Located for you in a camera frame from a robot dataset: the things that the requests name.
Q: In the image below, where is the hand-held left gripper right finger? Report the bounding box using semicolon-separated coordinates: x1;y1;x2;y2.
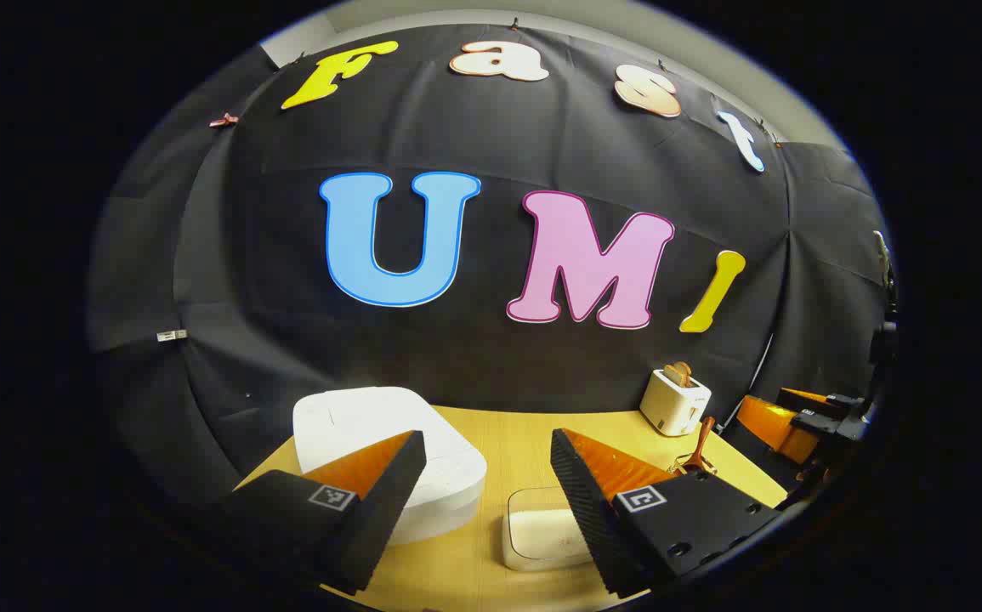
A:
550;428;785;598

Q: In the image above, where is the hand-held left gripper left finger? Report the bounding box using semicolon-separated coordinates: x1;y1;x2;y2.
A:
217;429;429;596

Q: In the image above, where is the brown wooden spoon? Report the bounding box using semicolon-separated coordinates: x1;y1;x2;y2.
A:
683;416;717;471

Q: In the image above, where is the white rice cooker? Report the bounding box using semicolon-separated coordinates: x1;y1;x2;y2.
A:
292;387;488;545

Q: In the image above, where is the clear plastic container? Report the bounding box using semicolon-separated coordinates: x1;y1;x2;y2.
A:
502;486;598;572

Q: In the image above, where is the white toaster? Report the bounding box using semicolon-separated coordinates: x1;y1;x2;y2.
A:
639;367;712;437

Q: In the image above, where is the black backdrop cloth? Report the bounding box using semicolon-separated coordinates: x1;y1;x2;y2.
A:
87;24;895;511

